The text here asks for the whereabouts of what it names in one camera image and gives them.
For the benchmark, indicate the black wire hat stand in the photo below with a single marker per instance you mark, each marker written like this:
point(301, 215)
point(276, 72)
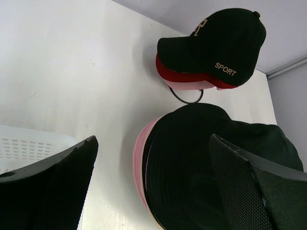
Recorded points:
point(187, 96)

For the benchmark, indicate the white plastic bin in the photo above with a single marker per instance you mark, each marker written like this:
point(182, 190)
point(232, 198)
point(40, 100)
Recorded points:
point(20, 147)

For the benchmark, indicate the pink bucket hat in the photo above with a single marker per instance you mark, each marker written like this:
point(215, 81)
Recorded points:
point(137, 160)

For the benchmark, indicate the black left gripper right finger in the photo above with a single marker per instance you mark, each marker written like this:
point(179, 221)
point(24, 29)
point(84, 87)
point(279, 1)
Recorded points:
point(258, 194)

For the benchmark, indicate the beige black reversible bucket hat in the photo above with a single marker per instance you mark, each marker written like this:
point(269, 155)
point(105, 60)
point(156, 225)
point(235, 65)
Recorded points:
point(182, 195)

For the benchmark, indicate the right aluminium frame post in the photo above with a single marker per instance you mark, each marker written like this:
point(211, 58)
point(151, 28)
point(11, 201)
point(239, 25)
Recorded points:
point(287, 67)

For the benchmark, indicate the red baseball cap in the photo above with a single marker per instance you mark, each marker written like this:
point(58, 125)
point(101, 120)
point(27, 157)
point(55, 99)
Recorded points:
point(189, 81)

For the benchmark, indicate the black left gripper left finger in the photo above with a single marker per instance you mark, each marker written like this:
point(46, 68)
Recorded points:
point(48, 194)

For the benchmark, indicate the black sport baseball cap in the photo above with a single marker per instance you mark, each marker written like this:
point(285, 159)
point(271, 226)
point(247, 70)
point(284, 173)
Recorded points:
point(226, 45)

